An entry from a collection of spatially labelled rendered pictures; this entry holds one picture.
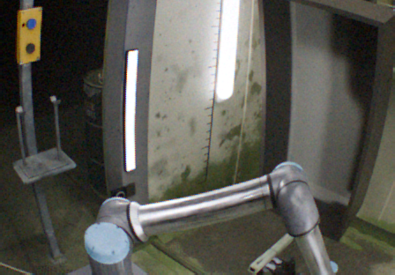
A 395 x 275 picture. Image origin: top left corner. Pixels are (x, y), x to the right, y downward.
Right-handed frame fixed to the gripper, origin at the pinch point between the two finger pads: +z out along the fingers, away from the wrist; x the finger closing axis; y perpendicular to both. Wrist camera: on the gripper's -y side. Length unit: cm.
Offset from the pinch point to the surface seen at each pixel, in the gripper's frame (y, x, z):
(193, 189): 32, 45, 81
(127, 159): -11, -6, 86
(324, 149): -23, 71, 14
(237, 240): 55, 48, 41
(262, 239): 54, 60, 28
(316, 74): -65, 65, 29
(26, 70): -63, -51, 117
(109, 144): -13, -8, 99
